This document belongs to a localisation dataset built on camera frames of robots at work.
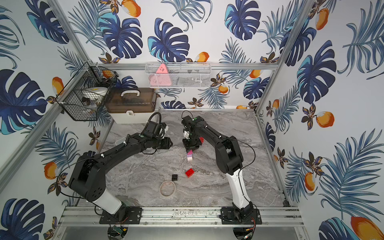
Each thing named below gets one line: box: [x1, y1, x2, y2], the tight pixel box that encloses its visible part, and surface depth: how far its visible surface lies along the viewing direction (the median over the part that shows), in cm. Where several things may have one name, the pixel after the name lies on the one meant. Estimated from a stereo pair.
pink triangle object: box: [148, 63, 172, 87], surface depth 92 cm
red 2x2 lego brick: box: [185, 168, 195, 178], surface depth 90 cm
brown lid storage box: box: [105, 87, 159, 124], surface depth 105 cm
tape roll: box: [159, 180, 176, 197], surface depth 85 cm
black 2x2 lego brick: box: [172, 174, 178, 181], surface depth 87 cm
